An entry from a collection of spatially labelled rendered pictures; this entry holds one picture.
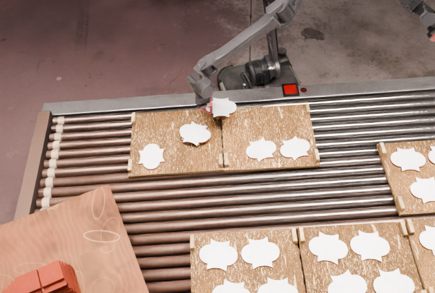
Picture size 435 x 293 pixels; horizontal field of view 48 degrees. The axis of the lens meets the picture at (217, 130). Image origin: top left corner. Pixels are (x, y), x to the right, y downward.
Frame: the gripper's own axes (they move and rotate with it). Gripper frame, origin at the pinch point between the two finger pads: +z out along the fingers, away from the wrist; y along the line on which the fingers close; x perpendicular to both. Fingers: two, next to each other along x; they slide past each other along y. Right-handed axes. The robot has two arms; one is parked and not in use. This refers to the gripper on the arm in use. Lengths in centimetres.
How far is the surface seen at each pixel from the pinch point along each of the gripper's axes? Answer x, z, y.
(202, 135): 6.7, 7.6, -8.6
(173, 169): 19.4, 6.7, -24.4
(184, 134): 14.1, 5.2, -7.5
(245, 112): -11.3, 16.3, 6.6
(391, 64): -97, 141, 130
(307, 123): -38.2, 25.0, -1.8
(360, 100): -63, 35, 13
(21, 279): 52, -32, -82
